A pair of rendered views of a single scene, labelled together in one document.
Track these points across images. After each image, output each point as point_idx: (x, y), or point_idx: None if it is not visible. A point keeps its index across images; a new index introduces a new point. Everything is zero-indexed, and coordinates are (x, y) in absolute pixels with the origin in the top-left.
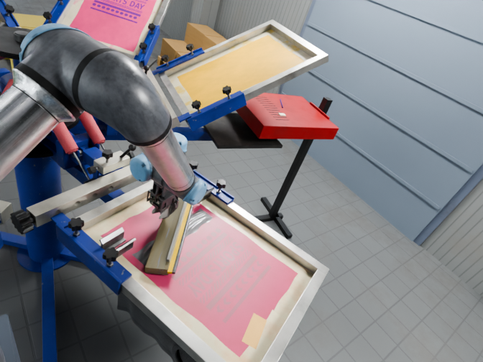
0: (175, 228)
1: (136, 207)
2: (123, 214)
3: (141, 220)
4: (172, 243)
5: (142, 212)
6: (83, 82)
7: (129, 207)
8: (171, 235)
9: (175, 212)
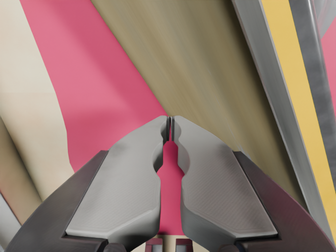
0: (275, 138)
1: (27, 113)
2: (45, 165)
3: (103, 140)
4: (319, 218)
5: (67, 114)
6: None
7: (17, 134)
8: (278, 174)
9: (186, 35)
